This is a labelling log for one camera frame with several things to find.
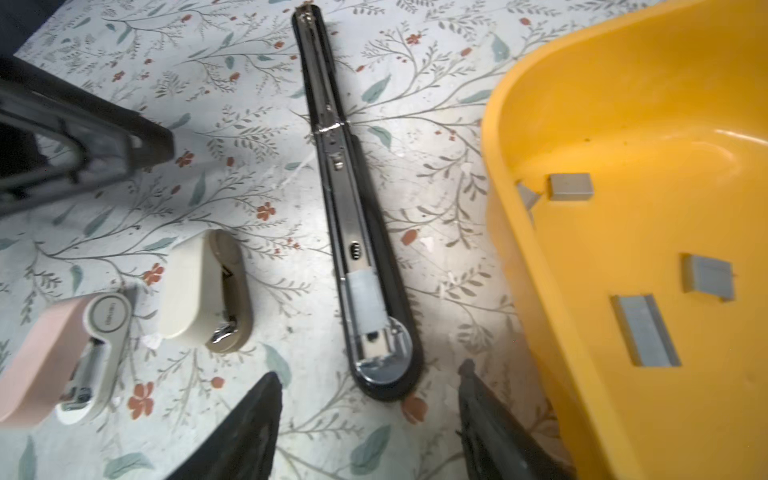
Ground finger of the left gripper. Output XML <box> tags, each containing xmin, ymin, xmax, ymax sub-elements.
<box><xmin>1</xmin><ymin>55</ymin><xmax>175</xmax><ymax>216</ymax></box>

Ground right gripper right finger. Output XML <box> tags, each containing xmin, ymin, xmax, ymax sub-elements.
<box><xmin>458</xmin><ymin>359</ymin><xmax>573</xmax><ymax>479</ymax></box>

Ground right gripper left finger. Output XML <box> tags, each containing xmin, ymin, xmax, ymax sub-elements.
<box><xmin>169</xmin><ymin>372</ymin><xmax>282</xmax><ymax>480</ymax></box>

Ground black stapler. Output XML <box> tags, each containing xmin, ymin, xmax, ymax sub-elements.
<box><xmin>292</xmin><ymin>4</ymin><xmax>424</xmax><ymax>402</ymax></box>

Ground beige small stapler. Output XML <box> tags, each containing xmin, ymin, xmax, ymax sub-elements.
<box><xmin>158</xmin><ymin>229</ymin><xmax>254</xmax><ymax>354</ymax></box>

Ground pink small stapler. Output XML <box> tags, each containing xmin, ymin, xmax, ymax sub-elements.
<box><xmin>1</xmin><ymin>292</ymin><xmax>132</xmax><ymax>429</ymax></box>

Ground yellow plastic tray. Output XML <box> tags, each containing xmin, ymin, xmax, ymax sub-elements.
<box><xmin>482</xmin><ymin>1</ymin><xmax>767</xmax><ymax>479</ymax></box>

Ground staple strip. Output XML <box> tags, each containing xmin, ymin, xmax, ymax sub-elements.
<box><xmin>516</xmin><ymin>182</ymin><xmax>541</xmax><ymax>223</ymax></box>
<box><xmin>548</xmin><ymin>173</ymin><xmax>594</xmax><ymax>201</ymax></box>
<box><xmin>611</xmin><ymin>295</ymin><xmax>682</xmax><ymax>368</ymax></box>
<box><xmin>681</xmin><ymin>254</ymin><xmax>736</xmax><ymax>302</ymax></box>

